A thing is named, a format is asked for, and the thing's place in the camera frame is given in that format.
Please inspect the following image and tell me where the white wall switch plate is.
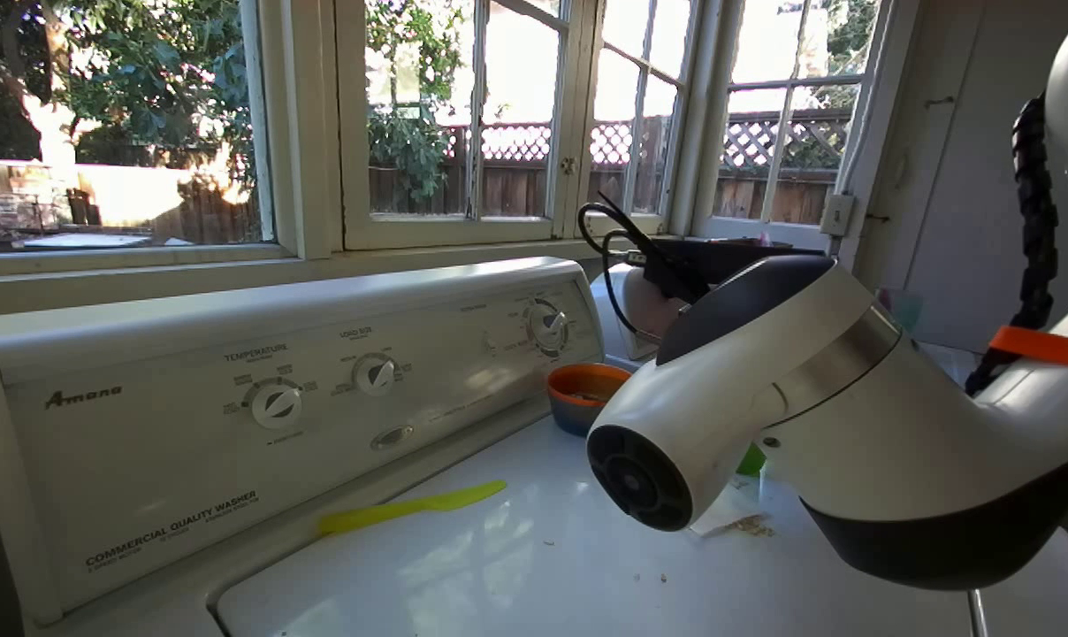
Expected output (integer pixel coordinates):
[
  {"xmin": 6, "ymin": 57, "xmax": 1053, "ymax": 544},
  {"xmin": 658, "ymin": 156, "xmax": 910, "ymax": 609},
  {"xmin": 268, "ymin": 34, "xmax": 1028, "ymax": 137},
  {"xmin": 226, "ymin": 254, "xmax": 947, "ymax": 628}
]
[{"xmin": 816, "ymin": 186, "xmax": 865, "ymax": 242}]

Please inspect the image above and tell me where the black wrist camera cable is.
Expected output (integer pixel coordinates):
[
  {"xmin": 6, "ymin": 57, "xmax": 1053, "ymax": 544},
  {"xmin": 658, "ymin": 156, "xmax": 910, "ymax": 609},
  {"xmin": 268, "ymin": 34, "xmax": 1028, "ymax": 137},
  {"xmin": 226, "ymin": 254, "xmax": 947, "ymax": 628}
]
[{"xmin": 576, "ymin": 189, "xmax": 681, "ymax": 326}]

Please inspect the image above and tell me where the green plastic cup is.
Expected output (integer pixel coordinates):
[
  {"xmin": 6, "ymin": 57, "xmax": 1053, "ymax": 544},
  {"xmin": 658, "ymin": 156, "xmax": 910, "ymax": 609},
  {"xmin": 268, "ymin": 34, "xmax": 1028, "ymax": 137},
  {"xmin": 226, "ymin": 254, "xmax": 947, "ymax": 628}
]
[{"xmin": 740, "ymin": 443, "xmax": 775, "ymax": 480}]

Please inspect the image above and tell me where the black cable chain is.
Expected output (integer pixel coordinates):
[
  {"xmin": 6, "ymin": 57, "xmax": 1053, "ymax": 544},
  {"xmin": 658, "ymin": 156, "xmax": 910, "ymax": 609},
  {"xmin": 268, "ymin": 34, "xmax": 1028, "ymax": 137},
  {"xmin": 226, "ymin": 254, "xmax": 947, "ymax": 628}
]
[{"xmin": 967, "ymin": 93, "xmax": 1060, "ymax": 399}]

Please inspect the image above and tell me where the brown wooden garden fence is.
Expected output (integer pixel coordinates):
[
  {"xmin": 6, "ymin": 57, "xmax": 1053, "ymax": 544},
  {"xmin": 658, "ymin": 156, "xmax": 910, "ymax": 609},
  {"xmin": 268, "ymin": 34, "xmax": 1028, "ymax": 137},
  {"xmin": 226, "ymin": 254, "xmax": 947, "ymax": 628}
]
[{"xmin": 368, "ymin": 108, "xmax": 857, "ymax": 227}]

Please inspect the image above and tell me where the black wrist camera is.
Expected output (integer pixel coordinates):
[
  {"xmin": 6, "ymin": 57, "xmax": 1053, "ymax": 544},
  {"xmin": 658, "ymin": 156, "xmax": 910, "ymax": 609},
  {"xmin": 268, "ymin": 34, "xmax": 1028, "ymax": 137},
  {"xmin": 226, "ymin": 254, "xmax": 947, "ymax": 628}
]
[{"xmin": 645, "ymin": 233, "xmax": 823, "ymax": 305}]

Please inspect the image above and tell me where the orange bowl with blue base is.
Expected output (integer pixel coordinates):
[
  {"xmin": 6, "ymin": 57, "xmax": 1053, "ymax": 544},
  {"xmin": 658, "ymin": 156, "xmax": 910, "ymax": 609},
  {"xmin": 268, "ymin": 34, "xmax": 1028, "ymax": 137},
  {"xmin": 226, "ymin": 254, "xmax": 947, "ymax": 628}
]
[{"xmin": 546, "ymin": 357, "xmax": 636, "ymax": 439}]

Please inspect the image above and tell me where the white washer control knob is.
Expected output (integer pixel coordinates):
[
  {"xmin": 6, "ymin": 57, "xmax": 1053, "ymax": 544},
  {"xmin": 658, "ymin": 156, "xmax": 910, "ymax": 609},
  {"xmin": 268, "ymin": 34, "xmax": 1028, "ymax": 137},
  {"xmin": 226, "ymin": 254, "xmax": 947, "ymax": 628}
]
[
  {"xmin": 525, "ymin": 296, "xmax": 575, "ymax": 357},
  {"xmin": 349, "ymin": 350, "xmax": 400, "ymax": 399},
  {"xmin": 244, "ymin": 378, "xmax": 303, "ymax": 434}
]

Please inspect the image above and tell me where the teal translucent cup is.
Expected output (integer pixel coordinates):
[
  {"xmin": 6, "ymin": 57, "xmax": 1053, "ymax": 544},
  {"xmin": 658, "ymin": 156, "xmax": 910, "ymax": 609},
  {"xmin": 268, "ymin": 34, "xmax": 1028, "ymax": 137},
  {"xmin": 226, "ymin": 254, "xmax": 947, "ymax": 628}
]
[{"xmin": 892, "ymin": 290, "xmax": 932, "ymax": 342}]

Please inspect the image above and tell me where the white window frame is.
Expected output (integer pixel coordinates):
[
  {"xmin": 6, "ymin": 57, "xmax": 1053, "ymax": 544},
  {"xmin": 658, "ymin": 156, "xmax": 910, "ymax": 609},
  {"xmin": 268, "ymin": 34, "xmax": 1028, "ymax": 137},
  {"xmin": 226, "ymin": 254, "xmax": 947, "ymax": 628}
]
[{"xmin": 0, "ymin": 0, "xmax": 916, "ymax": 323}]

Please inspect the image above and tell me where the yellow-green flat plastic spatula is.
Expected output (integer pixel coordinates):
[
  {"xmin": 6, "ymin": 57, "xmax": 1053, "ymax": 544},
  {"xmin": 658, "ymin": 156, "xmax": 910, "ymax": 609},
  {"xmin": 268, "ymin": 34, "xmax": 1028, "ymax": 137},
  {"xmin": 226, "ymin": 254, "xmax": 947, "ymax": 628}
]
[{"xmin": 312, "ymin": 477, "xmax": 510, "ymax": 544}]

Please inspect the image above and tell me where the white Amana washing machine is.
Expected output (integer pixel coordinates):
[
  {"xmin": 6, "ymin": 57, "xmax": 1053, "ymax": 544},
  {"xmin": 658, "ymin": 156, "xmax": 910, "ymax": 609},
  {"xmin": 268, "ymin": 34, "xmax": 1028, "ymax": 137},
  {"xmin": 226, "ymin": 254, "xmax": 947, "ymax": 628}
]
[{"xmin": 0, "ymin": 254, "xmax": 1068, "ymax": 637}]

